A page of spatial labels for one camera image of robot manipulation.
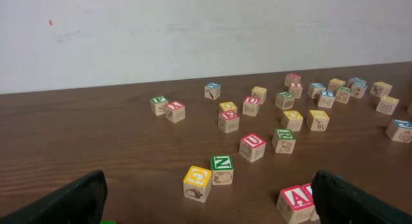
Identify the yellow 2 block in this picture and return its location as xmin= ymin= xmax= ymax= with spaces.
xmin=183 ymin=165 xmax=212 ymax=203

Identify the red i block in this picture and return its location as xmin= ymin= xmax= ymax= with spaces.
xmin=302 ymin=183 xmax=319 ymax=221
xmin=288 ymin=82 xmax=303 ymax=98

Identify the red U block lower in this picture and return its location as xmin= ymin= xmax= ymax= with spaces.
xmin=239 ymin=133 xmax=267 ymax=163

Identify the blue L block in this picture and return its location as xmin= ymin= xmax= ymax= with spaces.
xmin=307 ymin=83 xmax=326 ymax=98

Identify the yellow O block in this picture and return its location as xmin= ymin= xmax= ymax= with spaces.
xmin=219 ymin=102 xmax=238 ymax=113

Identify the yellow block top right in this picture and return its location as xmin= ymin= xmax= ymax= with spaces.
xmin=327 ymin=79 xmax=346 ymax=93

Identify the green R block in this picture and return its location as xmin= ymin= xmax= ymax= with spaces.
xmin=272 ymin=129 xmax=296 ymax=154

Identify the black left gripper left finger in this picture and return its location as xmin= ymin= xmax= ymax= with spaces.
xmin=1 ymin=170 xmax=108 ymax=224

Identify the red E block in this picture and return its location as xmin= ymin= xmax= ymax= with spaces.
xmin=218 ymin=110 xmax=240 ymax=133

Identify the green B block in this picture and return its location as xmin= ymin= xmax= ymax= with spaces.
xmin=275 ymin=91 xmax=295 ymax=110

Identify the blue D block upper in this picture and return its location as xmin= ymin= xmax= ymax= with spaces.
xmin=346 ymin=77 xmax=366 ymax=88

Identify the green F block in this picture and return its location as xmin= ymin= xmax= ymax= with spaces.
xmin=150 ymin=96 xmax=168 ymax=116

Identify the red A block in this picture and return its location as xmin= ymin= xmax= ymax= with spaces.
xmin=276 ymin=185 xmax=315 ymax=224

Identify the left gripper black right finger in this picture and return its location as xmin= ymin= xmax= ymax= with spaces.
xmin=311 ymin=170 xmax=411 ymax=224

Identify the red u block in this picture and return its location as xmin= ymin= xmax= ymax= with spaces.
xmin=242 ymin=97 xmax=260 ymax=117
xmin=239 ymin=133 xmax=267 ymax=163

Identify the yellow C block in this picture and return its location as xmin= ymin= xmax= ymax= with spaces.
xmin=252 ymin=86 xmax=267 ymax=105

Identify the red X block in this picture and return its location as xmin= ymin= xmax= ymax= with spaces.
xmin=165 ymin=101 xmax=185 ymax=123

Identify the green N block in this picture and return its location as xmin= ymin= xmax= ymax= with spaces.
xmin=211 ymin=155 xmax=234 ymax=185

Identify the yellow 8 block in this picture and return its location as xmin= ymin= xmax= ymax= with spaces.
xmin=370 ymin=81 xmax=393 ymax=98

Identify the blue 5 block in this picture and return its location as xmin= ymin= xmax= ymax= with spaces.
xmin=351 ymin=82 xmax=368 ymax=98

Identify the blue X block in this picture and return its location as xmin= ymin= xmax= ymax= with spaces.
xmin=204 ymin=82 xmax=221 ymax=100

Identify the green Z block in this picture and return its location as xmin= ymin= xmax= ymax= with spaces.
xmin=335 ymin=86 xmax=352 ymax=104

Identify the yellow block right middle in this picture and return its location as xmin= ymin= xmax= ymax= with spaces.
xmin=306 ymin=109 xmax=330 ymax=131

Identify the yellow block left middle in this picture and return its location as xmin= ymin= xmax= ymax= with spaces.
xmin=281 ymin=110 xmax=303 ymax=132

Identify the red H block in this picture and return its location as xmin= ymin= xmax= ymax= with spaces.
xmin=284 ymin=73 xmax=301 ymax=87

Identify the yellow A block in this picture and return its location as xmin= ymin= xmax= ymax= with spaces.
xmin=376 ymin=95 xmax=399 ymax=115

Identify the green J block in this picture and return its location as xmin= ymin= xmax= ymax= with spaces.
xmin=99 ymin=221 xmax=117 ymax=224

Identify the red U block upper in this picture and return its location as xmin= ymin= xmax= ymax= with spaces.
xmin=242 ymin=97 xmax=260 ymax=117

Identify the blue P block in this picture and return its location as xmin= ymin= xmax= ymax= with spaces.
xmin=386 ymin=119 xmax=412 ymax=143

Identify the blue T block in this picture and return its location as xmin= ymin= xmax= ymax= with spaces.
xmin=317 ymin=91 xmax=335 ymax=108

